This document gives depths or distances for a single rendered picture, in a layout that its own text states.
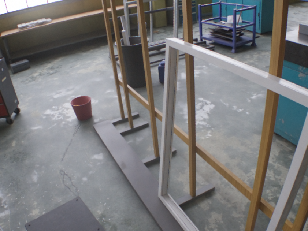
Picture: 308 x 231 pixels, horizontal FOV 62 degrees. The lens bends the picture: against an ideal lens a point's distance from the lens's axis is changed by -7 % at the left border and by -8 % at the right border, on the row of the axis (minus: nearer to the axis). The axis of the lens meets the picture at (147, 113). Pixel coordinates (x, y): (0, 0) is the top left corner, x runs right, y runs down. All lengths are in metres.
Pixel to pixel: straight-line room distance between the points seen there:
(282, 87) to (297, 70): 1.79
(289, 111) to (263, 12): 4.88
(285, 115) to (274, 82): 2.02
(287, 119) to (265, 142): 1.76
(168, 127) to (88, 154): 1.47
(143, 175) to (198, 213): 0.69
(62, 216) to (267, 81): 1.22
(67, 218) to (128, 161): 1.60
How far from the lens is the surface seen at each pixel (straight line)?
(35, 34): 8.40
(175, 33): 6.71
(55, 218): 1.56
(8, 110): 4.46
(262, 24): 7.81
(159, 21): 9.08
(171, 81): 1.96
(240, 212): 2.56
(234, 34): 6.20
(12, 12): 8.24
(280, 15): 1.24
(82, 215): 1.52
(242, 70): 1.35
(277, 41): 1.26
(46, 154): 3.58
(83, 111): 3.96
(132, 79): 4.68
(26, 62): 7.17
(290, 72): 3.03
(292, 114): 3.17
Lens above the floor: 1.96
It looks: 30 degrees down
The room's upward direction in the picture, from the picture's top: 7 degrees counter-clockwise
